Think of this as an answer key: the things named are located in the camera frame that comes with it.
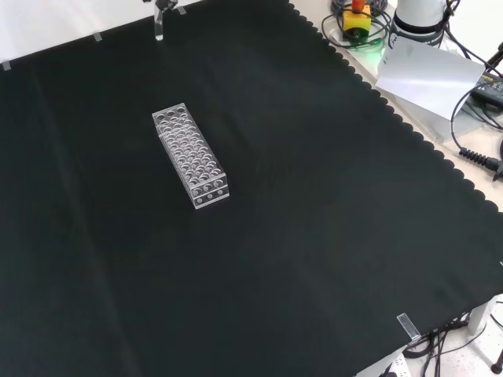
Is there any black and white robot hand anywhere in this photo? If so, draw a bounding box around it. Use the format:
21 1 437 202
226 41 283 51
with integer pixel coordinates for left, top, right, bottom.
143 0 178 13

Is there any clear plastic test tube rack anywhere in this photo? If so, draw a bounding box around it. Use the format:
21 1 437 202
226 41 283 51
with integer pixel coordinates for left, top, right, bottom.
151 102 230 210

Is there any yellow stop button box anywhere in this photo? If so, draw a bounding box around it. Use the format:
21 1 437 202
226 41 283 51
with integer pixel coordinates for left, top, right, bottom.
343 0 372 40

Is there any black bench cloth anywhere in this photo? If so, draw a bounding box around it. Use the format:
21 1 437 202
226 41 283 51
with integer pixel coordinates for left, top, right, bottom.
0 0 503 377

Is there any white paper sheet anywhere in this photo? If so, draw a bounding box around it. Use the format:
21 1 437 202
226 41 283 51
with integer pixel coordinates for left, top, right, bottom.
375 38 486 119

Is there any grey flat pad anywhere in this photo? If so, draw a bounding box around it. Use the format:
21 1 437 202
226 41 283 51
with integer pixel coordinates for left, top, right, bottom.
426 97 487 145

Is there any black tripod leg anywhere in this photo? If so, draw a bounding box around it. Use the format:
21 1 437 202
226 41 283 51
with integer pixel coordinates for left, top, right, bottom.
485 38 503 72

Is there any black power adapter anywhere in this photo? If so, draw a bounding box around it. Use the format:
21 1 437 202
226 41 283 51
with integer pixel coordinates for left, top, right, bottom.
471 72 503 105

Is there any white power strip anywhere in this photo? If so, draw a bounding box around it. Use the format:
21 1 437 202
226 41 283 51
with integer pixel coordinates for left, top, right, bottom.
379 351 409 377

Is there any white table leg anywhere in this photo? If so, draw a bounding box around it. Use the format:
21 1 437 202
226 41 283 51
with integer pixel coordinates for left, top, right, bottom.
467 294 503 335

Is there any black coiled cable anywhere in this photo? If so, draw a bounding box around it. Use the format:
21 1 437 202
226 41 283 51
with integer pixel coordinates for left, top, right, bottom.
321 0 395 51

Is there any black cable with ribbed plug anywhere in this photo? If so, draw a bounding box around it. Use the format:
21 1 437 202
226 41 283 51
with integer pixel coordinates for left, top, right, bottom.
450 78 503 181

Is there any black floor cable bundle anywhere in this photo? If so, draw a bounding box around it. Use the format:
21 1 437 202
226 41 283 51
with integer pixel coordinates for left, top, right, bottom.
404 309 492 377

